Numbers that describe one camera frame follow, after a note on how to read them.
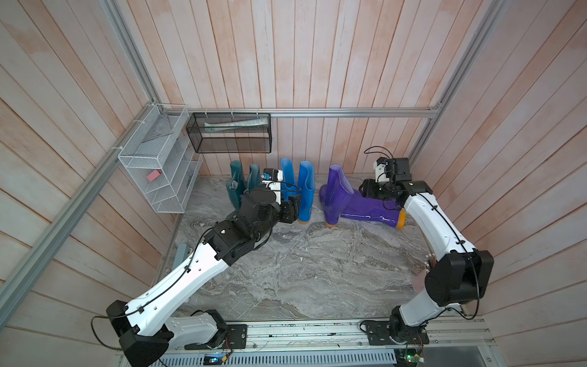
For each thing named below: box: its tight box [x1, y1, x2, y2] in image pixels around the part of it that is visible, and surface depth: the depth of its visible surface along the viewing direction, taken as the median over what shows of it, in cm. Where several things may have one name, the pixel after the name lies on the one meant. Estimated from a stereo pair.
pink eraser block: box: [145, 168, 163, 182], surface depth 84 cm
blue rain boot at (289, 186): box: [279, 157, 299, 202], surface depth 93 cm
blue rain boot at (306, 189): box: [298, 160, 316, 225], surface depth 89 cm
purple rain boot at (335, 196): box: [318, 164, 354, 228], surface depth 90 cm
